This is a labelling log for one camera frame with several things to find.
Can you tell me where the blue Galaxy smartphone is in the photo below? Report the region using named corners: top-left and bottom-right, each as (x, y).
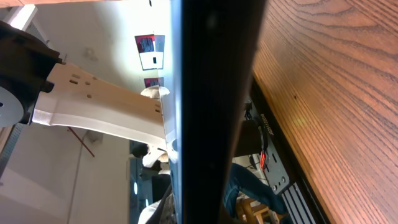
top-left (162, 1), bottom-right (266, 223)

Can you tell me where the person in blue jeans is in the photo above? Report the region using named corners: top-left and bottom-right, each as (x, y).
top-left (223, 163), bottom-right (287, 218)

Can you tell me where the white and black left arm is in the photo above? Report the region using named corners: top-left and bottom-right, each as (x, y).
top-left (1, 22), bottom-right (169, 167)

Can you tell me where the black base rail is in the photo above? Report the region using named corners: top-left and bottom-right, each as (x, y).
top-left (249, 81), bottom-right (330, 223)

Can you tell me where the wooden stool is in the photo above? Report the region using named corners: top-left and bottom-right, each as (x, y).
top-left (235, 198), bottom-right (283, 224)

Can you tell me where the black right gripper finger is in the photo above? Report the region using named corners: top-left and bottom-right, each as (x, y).
top-left (147, 184), bottom-right (177, 224)

